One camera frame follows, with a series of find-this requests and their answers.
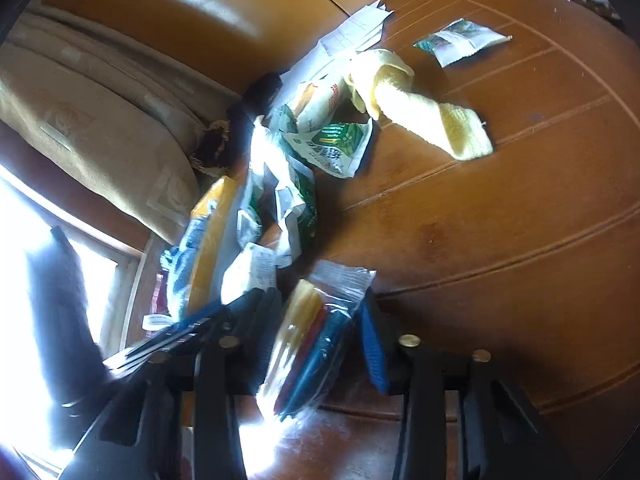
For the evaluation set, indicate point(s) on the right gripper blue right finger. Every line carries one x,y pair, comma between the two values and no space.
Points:
378,335

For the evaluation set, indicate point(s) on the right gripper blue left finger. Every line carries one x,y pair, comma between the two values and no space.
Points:
259,319

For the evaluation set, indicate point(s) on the white mask packet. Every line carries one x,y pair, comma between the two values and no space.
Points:
254,267

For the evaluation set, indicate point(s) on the colourful cloth pack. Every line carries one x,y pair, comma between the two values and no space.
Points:
309,349

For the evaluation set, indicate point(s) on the blue towel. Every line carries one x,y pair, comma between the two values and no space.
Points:
178,262

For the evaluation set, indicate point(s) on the green white sachet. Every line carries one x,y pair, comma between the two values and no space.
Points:
337,148

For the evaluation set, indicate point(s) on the yellow towel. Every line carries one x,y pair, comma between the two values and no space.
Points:
381,85

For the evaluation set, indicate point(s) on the red foil pouch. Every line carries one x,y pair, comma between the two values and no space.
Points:
158,304

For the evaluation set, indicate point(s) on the white box with yellow tape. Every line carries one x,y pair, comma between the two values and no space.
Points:
217,204

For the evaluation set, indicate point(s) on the dark fringed cloth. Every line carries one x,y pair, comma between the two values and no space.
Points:
228,141

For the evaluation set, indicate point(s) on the yellow foil packet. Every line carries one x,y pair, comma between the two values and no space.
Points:
316,102

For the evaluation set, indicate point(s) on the tan patterned curtain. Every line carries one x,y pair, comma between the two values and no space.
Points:
119,117

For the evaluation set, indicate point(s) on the yellow wooden cabinet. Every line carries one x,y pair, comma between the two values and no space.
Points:
231,41

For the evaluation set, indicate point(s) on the stack of white papers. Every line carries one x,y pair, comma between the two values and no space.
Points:
360,31

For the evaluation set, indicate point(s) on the small photo print sachet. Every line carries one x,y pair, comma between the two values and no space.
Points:
458,40

